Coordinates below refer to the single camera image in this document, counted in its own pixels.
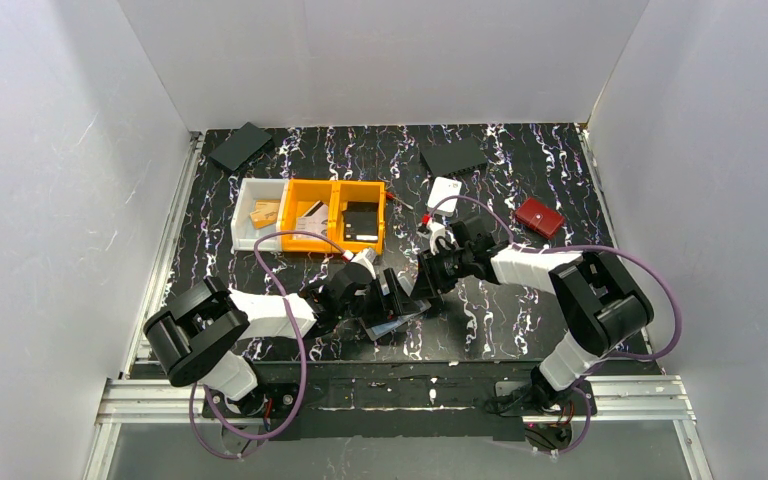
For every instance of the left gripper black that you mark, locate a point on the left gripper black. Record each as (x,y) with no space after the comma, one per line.
(388,295)

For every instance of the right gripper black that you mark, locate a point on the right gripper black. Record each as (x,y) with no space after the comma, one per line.
(428,279)

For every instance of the grey card holder blue inside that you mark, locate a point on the grey card holder blue inside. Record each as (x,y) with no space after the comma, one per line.
(379,323)

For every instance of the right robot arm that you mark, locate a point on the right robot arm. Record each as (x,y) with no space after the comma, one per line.
(602,305)

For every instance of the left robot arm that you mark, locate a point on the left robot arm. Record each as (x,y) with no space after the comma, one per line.
(194,335)

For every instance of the white card holder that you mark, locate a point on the white card holder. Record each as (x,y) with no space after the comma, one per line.
(442,197)

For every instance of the black cards in orange bin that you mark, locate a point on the black cards in orange bin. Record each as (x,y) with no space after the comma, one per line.
(361,222)

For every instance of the black card case far centre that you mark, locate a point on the black card case far centre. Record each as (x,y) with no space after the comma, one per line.
(453,159)

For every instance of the black card case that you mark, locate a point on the black card case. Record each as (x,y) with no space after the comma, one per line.
(242,147)
(453,159)

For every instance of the red card holder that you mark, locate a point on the red card holder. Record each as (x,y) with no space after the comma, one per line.
(539,218)

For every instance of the silver cards in orange bin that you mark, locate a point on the silver cards in orange bin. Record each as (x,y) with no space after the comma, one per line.
(314,220)

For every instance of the tan cards in white bin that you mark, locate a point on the tan cards in white bin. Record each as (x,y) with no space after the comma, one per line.
(265,213)

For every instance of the black card case far left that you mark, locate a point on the black card case far left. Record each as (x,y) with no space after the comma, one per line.
(242,147)

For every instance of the orange double bin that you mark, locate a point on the orange double bin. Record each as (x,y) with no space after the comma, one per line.
(300,195)

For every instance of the white plastic bin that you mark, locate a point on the white plastic bin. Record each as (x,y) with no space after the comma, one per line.
(243,235)

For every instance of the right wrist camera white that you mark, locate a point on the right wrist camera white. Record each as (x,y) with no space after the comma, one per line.
(439,238)

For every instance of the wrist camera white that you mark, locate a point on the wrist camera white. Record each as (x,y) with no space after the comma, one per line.
(439,238)
(365,257)

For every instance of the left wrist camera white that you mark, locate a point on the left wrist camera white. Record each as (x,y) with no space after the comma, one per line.
(365,257)

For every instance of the red handled small tool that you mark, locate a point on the red handled small tool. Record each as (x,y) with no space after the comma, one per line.
(392,197)

